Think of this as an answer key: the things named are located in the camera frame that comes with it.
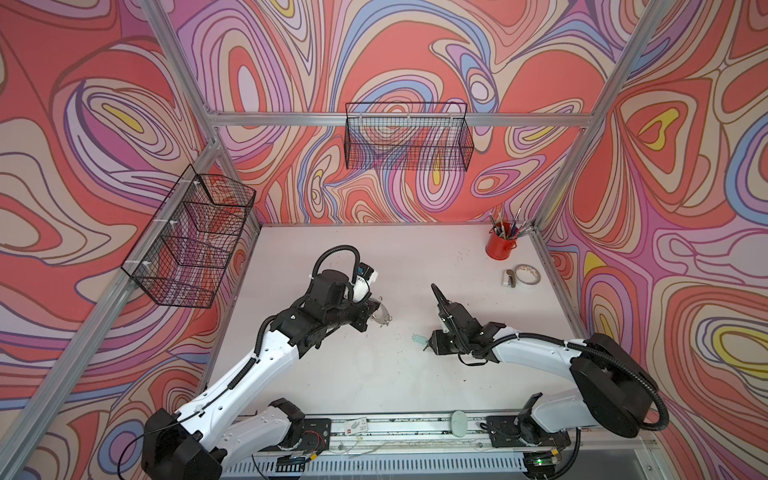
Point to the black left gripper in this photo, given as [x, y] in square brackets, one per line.
[366, 308]

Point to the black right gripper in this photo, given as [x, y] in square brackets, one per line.
[439, 348]

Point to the metal keyring organizer yellow grip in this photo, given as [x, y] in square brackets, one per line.
[381, 314]

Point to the key with long mint tag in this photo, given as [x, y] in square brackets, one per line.
[420, 340]

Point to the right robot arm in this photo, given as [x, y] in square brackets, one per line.
[609, 389]

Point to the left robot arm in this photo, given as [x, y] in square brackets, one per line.
[206, 436]

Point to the white oval button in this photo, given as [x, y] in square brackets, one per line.
[458, 424]

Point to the tape roll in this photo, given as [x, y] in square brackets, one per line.
[527, 275]

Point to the red pen cup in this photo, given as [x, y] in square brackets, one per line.
[499, 249]

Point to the pens in cup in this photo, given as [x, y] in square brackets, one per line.
[508, 228]

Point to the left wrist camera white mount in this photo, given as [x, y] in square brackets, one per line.
[365, 277]

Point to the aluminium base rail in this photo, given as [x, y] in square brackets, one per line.
[421, 446]

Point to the white label tag on rail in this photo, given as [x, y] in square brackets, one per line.
[356, 426]

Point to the black wire basket back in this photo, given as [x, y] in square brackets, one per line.
[407, 135]

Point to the black wire basket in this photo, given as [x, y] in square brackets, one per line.
[194, 237]
[407, 135]

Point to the black wire basket left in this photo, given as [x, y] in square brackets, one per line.
[194, 237]

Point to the aluminium frame post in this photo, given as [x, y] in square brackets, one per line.
[214, 154]

